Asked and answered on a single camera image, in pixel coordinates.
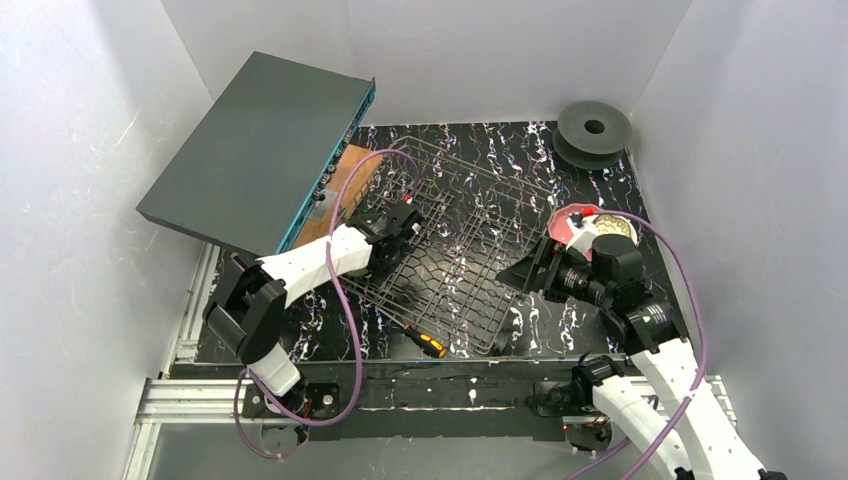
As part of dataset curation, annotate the wooden board with bracket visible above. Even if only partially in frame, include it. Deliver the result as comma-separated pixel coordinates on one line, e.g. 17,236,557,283
292,145,383,248

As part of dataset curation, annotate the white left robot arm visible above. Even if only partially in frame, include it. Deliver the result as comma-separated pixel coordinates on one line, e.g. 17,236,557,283
203,200,424,426

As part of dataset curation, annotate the pink polka dot plate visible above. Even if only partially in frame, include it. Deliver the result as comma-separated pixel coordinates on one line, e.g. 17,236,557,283
547,203,600,246

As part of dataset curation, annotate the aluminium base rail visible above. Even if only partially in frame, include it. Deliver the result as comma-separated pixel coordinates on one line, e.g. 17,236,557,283
122,241,740,480

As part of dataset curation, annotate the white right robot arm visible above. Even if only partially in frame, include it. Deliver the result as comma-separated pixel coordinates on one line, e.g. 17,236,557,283
496,234,785,479

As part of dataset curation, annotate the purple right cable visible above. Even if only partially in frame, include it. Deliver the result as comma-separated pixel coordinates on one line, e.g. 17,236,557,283
563,208,710,480

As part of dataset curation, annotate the pink patterned bowl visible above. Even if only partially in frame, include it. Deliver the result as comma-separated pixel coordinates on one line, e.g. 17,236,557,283
592,214,639,246

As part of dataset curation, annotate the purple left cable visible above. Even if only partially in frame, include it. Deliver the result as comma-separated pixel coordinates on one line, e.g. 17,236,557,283
231,148,422,462

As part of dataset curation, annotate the purple cable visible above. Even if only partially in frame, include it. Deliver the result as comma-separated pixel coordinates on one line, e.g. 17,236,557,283
563,208,710,480
231,148,422,462

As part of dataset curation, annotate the dark grey flat box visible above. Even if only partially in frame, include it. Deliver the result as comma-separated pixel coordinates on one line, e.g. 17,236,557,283
136,51,376,256

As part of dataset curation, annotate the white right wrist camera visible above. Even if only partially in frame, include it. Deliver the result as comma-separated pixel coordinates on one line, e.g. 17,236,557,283
566,209,601,260

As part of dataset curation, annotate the black filament spool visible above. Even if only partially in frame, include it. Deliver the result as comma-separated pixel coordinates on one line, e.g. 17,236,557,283
552,101,633,171

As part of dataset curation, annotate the yellow black screwdriver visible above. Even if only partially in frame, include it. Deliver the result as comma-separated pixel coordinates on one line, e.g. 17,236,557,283
386,314,447,359

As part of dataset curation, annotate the grey wire dish rack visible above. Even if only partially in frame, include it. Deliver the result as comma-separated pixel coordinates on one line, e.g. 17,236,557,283
342,136,555,357

